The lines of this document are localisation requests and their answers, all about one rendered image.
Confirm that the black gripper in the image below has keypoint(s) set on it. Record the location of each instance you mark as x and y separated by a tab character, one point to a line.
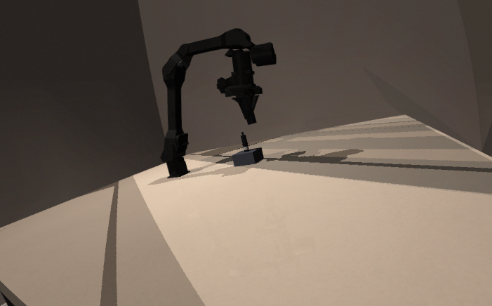
245	91

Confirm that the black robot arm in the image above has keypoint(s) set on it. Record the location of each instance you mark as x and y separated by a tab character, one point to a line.
176	140

